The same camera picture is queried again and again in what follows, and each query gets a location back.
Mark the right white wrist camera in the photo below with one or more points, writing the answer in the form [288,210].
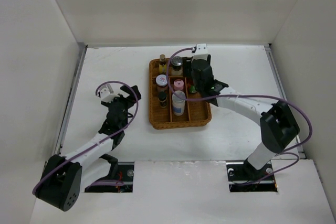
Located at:
[200,52]

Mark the small dark spice jar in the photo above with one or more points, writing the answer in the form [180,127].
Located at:
[162,96]

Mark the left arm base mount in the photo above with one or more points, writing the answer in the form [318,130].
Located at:
[111,176]

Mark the white cap salt jar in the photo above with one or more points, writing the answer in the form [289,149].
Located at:
[178,102]

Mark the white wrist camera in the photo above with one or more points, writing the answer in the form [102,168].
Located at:
[200,52]
[106,93]

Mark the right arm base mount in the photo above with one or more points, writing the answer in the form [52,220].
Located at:
[243,178]

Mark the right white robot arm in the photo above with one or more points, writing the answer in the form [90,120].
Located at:
[278,126]

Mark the pink cap spice jar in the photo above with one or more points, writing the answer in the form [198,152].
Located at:
[178,85]

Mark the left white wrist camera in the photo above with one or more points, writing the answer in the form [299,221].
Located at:
[106,93]

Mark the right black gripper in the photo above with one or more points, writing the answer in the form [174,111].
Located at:
[187,63]

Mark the yellow label oil bottle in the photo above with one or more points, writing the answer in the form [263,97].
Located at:
[162,64]

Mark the red sauce bottle yellow cap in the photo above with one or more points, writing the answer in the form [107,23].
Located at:
[191,88]

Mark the brown wicker organizer tray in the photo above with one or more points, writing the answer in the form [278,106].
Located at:
[161,118]

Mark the clear lid pepper jar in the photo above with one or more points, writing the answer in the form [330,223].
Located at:
[177,66]

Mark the red white lid jar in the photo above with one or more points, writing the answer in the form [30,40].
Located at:
[161,83]

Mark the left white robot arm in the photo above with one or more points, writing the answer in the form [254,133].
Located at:
[90,166]

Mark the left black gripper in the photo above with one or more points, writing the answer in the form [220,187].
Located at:
[130,101]

